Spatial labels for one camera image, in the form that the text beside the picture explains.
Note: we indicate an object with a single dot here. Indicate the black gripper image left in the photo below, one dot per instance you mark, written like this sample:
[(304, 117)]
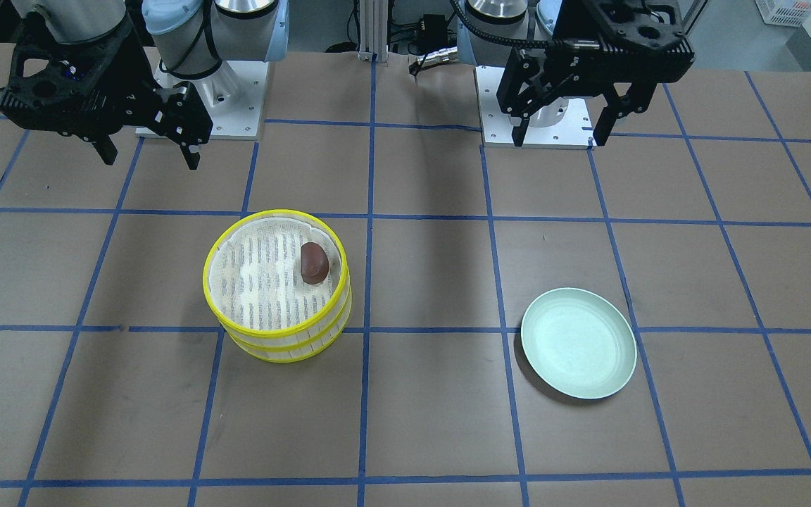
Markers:
[(139, 79)]

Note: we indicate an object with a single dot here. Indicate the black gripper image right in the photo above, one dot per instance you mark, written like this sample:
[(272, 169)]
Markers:
[(526, 83)]

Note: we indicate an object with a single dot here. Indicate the yellow steamer basket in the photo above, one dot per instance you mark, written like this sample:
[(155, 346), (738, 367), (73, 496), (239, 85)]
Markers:
[(253, 283), (286, 341)]

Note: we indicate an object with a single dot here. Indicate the brown bun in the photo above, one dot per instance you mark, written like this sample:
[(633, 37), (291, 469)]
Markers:
[(314, 263)]

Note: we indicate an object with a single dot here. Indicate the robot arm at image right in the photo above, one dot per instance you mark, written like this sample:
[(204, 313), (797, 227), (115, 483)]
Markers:
[(487, 30)]

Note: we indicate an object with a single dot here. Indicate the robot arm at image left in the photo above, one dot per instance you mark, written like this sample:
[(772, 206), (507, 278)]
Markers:
[(192, 37)]

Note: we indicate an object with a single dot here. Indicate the black power adapter background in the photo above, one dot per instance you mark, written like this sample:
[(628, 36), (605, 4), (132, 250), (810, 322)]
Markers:
[(431, 33)]

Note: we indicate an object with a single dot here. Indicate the white plastic basket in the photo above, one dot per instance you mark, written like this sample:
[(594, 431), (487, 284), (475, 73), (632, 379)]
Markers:
[(784, 13)]

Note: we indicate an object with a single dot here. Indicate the light green plate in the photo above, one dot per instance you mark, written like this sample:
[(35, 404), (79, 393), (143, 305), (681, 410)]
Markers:
[(579, 343)]

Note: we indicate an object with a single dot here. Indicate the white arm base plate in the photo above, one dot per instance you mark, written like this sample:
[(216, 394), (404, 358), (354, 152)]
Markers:
[(234, 95), (564, 124)]

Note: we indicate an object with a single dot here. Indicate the aluminium frame post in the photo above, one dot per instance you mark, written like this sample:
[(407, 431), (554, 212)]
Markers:
[(373, 31)]

